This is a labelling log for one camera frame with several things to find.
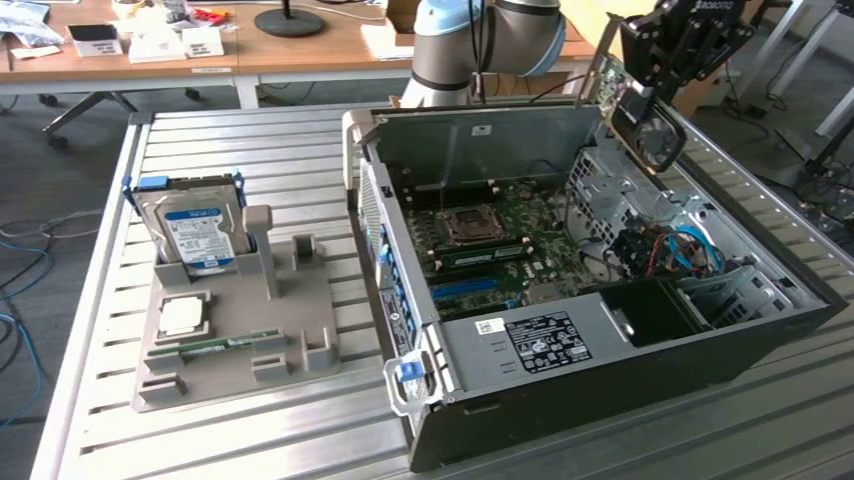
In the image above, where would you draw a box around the blue floor cable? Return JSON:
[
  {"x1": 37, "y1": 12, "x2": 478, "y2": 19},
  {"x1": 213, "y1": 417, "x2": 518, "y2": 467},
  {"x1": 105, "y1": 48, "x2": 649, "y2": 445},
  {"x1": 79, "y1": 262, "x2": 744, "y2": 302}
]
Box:
[{"x1": 0, "y1": 239, "x2": 53, "y2": 426}]

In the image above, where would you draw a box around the black and white box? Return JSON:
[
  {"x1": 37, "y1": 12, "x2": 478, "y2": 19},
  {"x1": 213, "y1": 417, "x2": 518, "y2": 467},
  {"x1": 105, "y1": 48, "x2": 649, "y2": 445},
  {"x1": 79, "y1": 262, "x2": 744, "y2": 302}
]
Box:
[{"x1": 67, "y1": 23, "x2": 126, "y2": 58}]

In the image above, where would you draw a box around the grey wheeled base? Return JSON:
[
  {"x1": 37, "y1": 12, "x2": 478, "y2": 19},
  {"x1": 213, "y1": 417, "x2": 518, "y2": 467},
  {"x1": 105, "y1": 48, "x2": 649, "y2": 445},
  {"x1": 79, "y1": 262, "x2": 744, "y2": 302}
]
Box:
[{"x1": 41, "y1": 88, "x2": 206, "y2": 150}]

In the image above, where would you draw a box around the brown cardboard box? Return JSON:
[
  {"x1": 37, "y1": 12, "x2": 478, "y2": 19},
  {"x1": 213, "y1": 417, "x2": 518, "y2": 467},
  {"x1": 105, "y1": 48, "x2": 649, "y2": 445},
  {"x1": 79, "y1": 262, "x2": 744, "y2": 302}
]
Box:
[{"x1": 386, "y1": 0, "x2": 420, "y2": 35}]

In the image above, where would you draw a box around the grey parts rack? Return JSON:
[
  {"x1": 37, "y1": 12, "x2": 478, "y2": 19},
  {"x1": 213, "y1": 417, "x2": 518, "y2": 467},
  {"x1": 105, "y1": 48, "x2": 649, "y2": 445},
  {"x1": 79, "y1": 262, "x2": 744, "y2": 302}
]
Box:
[{"x1": 131, "y1": 203, "x2": 346, "y2": 414}]

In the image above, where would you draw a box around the CPU socket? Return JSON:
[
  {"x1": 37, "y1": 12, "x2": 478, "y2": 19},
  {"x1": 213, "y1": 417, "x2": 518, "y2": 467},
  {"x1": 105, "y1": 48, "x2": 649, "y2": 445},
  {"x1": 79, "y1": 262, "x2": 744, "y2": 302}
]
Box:
[{"x1": 437, "y1": 204, "x2": 500, "y2": 247}]

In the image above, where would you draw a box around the silver power supply unit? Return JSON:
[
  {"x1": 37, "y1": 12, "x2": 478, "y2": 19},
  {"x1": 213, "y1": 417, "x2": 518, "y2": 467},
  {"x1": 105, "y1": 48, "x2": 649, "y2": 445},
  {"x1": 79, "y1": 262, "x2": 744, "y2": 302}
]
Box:
[{"x1": 420, "y1": 292, "x2": 633, "y2": 394}]

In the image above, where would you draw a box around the white paper stack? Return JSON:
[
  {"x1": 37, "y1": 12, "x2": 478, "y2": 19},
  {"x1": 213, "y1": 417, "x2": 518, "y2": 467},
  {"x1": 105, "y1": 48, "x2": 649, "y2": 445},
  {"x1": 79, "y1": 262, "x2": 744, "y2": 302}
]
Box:
[{"x1": 360, "y1": 22, "x2": 416, "y2": 61}]

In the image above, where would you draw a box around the red plastic item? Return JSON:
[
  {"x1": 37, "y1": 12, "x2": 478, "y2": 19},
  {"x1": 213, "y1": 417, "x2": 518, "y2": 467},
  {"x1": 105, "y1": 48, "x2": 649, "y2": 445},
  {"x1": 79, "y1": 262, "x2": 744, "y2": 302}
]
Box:
[{"x1": 191, "y1": 5, "x2": 234, "y2": 26}]

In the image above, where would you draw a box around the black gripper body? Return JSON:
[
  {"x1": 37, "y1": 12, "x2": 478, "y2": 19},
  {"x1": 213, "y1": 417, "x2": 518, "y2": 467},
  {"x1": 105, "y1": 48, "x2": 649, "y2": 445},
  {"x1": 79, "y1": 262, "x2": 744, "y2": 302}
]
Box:
[{"x1": 657, "y1": 0, "x2": 746, "y2": 26}]

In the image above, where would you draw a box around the black round lamp base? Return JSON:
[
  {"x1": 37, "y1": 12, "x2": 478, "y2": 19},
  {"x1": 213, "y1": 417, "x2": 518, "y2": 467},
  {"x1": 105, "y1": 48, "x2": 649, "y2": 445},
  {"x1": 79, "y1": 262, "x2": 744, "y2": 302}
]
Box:
[{"x1": 254, "y1": 0, "x2": 329, "y2": 39}]

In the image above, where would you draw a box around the clear plastic bag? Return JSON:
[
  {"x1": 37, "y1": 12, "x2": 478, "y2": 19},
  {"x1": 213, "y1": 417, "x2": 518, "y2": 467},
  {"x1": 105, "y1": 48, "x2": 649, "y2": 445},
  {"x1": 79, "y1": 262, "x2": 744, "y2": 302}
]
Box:
[{"x1": 0, "y1": 12, "x2": 67, "y2": 47}]

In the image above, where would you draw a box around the green RAM stick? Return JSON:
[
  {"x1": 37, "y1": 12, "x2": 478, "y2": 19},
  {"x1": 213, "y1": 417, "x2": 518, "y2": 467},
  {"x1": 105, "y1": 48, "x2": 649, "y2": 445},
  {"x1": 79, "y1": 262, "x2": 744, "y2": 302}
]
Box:
[
  {"x1": 441, "y1": 244, "x2": 530, "y2": 270},
  {"x1": 146, "y1": 329, "x2": 282, "y2": 357}
]

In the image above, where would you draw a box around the black open PC case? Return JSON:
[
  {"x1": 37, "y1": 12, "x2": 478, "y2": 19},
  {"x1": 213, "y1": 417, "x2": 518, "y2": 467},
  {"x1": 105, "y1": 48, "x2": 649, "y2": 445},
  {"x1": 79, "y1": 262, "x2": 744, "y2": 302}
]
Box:
[{"x1": 341, "y1": 97, "x2": 851, "y2": 474}]

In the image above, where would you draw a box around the silver CPU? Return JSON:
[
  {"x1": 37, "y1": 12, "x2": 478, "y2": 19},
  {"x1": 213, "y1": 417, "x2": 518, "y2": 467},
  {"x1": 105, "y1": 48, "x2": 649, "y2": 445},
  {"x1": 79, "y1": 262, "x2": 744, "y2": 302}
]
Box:
[{"x1": 158, "y1": 297, "x2": 207, "y2": 337}]

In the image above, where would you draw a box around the white cardboard box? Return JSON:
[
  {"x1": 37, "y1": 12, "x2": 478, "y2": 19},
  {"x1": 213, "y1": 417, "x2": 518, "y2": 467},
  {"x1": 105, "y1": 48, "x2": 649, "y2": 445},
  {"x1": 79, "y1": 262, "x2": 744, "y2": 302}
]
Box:
[{"x1": 126, "y1": 29, "x2": 189, "y2": 65}]

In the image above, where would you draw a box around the small white printed box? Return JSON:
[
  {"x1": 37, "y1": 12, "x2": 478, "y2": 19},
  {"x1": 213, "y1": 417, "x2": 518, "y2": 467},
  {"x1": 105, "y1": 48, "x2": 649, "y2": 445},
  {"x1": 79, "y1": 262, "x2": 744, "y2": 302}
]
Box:
[{"x1": 181, "y1": 25, "x2": 226, "y2": 59}]

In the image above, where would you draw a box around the blue expansion slot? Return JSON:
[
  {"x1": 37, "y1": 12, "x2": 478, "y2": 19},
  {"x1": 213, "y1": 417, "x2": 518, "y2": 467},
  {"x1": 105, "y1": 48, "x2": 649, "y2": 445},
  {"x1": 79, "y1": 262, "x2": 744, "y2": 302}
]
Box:
[{"x1": 430, "y1": 277, "x2": 500, "y2": 301}]

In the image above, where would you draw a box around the white desk frame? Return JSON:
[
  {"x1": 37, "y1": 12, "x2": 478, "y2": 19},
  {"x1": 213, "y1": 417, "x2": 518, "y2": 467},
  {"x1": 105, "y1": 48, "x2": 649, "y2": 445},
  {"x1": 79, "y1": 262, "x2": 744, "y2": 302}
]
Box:
[{"x1": 730, "y1": 0, "x2": 854, "y2": 137}]

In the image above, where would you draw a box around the blue data wire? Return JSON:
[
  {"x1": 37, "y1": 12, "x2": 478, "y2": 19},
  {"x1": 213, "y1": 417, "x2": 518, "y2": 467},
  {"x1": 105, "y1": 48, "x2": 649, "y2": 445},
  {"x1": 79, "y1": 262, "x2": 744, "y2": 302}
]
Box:
[{"x1": 673, "y1": 227, "x2": 726, "y2": 274}]

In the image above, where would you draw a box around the green motherboard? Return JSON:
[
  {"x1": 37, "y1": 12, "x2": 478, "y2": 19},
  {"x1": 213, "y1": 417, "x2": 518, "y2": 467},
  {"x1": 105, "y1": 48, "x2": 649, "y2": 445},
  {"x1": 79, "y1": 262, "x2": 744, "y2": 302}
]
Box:
[{"x1": 400, "y1": 182, "x2": 606, "y2": 321}]

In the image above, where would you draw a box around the hard disk blue caddy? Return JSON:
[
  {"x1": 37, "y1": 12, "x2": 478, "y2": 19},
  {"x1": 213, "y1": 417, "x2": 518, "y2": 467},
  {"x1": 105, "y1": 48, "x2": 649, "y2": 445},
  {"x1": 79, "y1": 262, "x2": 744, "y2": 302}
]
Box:
[{"x1": 122, "y1": 169, "x2": 259, "y2": 277}]

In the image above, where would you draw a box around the green graphics card black fan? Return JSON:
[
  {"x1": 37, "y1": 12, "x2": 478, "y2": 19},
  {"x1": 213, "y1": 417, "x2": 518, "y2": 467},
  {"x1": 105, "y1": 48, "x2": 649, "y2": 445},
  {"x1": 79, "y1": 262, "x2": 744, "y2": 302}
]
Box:
[{"x1": 574, "y1": 12, "x2": 689, "y2": 174}]

